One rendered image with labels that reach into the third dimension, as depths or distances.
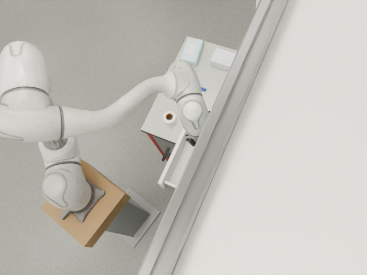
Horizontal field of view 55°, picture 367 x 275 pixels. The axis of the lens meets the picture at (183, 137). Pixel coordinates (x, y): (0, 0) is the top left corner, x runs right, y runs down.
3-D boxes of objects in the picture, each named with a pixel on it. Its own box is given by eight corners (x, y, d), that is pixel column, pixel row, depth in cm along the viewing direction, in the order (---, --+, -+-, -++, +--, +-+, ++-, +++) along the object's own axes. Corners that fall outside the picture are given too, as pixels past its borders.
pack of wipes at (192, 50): (196, 66, 196) (195, 62, 191) (180, 63, 198) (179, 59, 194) (204, 43, 200) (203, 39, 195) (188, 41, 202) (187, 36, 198)
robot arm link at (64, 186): (61, 216, 163) (36, 209, 142) (57, 179, 169) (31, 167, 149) (95, 206, 162) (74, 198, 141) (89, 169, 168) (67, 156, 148)
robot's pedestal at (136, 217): (102, 221, 252) (49, 206, 181) (129, 187, 258) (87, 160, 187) (134, 247, 243) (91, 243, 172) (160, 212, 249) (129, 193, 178)
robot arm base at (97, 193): (51, 207, 171) (45, 205, 166) (80, 171, 175) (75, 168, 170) (76, 230, 165) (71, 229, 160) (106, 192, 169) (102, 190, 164)
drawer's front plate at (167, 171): (162, 187, 170) (157, 183, 160) (186, 135, 177) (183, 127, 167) (165, 189, 169) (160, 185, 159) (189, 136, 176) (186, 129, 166)
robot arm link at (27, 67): (48, 178, 165) (43, 136, 173) (84, 171, 169) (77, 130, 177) (-13, 95, 96) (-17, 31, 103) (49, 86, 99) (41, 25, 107)
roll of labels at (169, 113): (161, 123, 188) (160, 120, 184) (167, 111, 189) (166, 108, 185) (173, 127, 186) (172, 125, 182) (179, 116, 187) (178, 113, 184)
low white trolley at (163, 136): (167, 165, 259) (140, 129, 188) (200, 93, 274) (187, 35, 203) (241, 195, 244) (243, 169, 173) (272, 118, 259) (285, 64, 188)
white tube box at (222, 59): (211, 65, 195) (209, 60, 190) (217, 52, 197) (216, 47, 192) (232, 72, 191) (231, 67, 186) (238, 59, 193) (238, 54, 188)
